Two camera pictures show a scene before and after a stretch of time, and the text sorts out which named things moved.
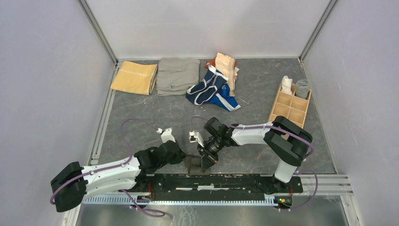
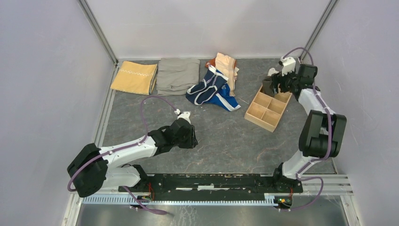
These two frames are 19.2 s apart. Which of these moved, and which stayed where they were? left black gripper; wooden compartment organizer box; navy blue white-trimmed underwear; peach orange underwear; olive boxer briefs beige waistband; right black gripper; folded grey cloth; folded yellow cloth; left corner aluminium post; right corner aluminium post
Moved: left black gripper; right black gripper; olive boxer briefs beige waistband; wooden compartment organizer box
Stayed: peach orange underwear; left corner aluminium post; navy blue white-trimmed underwear; folded yellow cloth; right corner aluminium post; folded grey cloth
